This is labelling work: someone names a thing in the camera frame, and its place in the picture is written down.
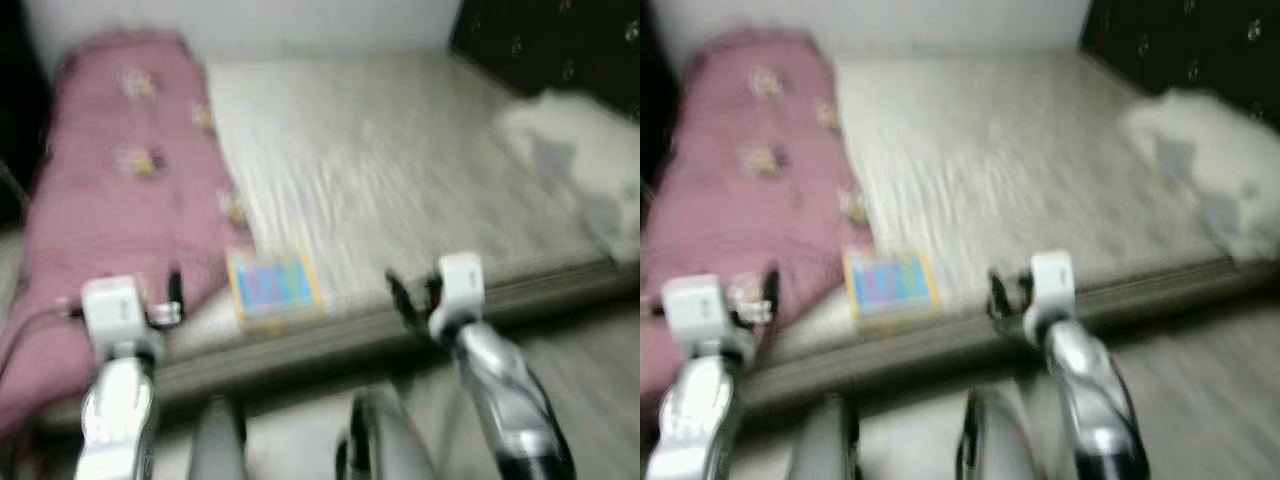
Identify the colourful picture board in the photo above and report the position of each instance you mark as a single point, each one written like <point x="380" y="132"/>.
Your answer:
<point x="890" y="285"/>
<point x="275" y="285"/>

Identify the white pillow with green tree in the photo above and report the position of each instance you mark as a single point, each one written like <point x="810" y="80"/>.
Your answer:
<point x="590" y="150"/>
<point x="1210" y="150"/>

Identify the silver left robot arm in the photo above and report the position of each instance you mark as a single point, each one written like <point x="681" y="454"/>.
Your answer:
<point x="700" y="410"/>
<point x="120" y="410"/>

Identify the purple blanket with cartoon prints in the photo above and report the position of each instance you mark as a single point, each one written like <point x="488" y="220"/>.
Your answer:
<point x="110" y="200"/>
<point x="740" y="200"/>

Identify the white quilted mattress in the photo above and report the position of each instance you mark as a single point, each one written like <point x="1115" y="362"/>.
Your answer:
<point x="1010" y="170"/>
<point x="400" y="170"/>

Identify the grey robot left leg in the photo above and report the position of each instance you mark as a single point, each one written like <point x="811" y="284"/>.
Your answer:
<point x="220" y="440"/>
<point x="830" y="440"/>

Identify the black tufted headboard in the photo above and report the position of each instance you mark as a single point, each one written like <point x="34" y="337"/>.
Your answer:
<point x="540" y="40"/>
<point x="1170" y="40"/>

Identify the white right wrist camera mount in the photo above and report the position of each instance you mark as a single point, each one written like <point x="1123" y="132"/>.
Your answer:
<point x="1052" y="285"/>
<point x="460" y="285"/>

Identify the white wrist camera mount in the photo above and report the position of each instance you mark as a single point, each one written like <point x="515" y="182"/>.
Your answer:
<point x="460" y="285"/>
<point x="115" y="310"/>
<point x="1052" y="285"/>
<point x="700" y="310"/>

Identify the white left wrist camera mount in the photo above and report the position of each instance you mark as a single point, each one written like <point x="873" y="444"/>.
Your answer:
<point x="700" y="310"/>
<point x="115" y="310"/>

